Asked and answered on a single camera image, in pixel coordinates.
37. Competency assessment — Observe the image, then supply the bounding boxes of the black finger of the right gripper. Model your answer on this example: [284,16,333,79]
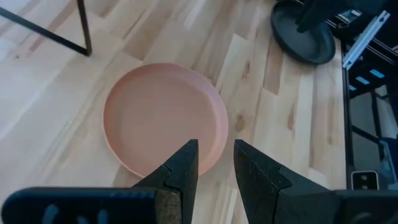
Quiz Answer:
[295,6,327,33]

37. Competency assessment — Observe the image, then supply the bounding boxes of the dark grey round plate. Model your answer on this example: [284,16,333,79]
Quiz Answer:
[270,0,337,65]

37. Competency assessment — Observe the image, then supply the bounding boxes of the silver aluminium rail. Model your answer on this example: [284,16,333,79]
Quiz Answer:
[341,10,391,71]

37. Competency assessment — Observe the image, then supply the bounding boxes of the pink round plate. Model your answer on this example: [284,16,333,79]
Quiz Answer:
[102,62,229,179]

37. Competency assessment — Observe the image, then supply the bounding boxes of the black aluminium rig frame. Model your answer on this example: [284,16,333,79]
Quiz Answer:
[323,0,398,191]

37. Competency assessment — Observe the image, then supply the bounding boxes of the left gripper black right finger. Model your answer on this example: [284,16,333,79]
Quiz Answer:
[233,139,340,224]

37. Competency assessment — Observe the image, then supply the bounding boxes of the table-level camera box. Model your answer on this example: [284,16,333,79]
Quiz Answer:
[350,170,380,191]

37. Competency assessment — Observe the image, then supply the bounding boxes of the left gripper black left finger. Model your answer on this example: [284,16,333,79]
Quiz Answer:
[131,138,200,224]

